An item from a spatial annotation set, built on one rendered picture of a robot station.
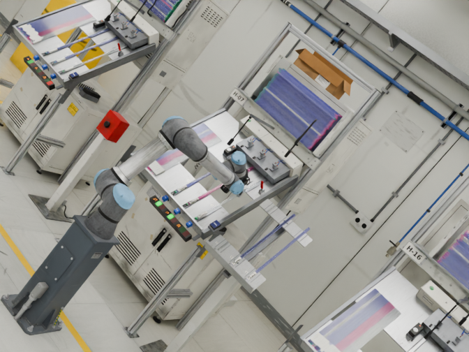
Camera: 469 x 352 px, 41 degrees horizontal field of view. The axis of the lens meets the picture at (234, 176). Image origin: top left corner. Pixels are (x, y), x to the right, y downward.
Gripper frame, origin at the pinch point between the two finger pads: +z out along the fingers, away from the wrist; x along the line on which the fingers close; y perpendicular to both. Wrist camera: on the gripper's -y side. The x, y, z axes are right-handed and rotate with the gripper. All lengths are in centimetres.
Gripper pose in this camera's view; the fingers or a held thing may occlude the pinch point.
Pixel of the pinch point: (236, 195)
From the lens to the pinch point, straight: 355.9
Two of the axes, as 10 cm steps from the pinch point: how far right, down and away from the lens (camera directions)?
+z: 0.1, 5.7, 8.2
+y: 7.7, -5.3, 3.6
